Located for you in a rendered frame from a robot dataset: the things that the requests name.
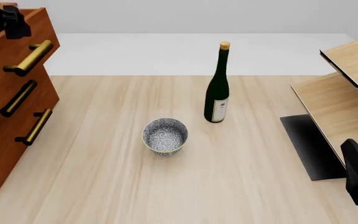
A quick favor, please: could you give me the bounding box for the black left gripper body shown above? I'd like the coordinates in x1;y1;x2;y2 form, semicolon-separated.
2;5;32;40

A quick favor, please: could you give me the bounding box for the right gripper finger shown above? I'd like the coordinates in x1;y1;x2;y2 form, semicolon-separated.
340;138;358;187

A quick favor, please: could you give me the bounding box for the pale wooden shelf rack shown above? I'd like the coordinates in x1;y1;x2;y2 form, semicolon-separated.
290;32;358;169

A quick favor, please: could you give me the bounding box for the dark green wine bottle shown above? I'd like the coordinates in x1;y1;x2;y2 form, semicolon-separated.
203;41;231;124

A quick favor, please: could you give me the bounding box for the blue patterned bowl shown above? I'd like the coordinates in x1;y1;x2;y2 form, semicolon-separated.
141;117;190;157

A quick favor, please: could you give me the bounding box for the wooden drawer, large brass handle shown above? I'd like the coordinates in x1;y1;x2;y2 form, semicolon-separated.
0;7;61;99

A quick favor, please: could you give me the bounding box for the large brass drawer handle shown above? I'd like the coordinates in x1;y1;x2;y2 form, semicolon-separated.
2;39;55;77

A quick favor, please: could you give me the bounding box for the wooden drawer, dark brass handle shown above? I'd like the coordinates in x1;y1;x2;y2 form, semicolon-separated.
0;63;61;150

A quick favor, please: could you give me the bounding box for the dark brass drawer handle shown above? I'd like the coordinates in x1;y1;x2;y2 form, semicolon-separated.
0;79;39;118

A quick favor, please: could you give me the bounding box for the slim brass drawer handle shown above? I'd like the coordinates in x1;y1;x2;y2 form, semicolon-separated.
14;108;53;147

